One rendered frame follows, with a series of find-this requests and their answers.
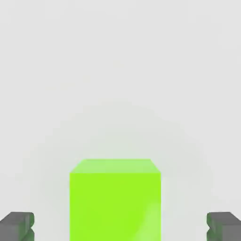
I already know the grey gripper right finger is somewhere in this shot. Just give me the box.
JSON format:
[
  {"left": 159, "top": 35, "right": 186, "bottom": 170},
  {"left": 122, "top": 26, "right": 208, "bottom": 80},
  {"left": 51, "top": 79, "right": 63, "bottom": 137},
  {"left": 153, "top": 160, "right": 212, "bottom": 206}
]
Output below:
[{"left": 206, "top": 211, "right": 241, "bottom": 241}]

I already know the small green cube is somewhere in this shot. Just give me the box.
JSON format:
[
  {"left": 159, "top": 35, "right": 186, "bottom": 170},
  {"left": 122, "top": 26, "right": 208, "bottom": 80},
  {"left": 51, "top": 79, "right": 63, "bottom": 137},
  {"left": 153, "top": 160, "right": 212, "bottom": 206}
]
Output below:
[{"left": 69, "top": 159, "right": 162, "bottom": 241}]

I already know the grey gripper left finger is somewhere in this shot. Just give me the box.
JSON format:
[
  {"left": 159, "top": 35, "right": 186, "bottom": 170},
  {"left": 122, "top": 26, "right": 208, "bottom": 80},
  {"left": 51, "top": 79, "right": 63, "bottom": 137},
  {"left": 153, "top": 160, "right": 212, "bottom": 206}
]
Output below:
[{"left": 0, "top": 211, "right": 35, "bottom": 241}]

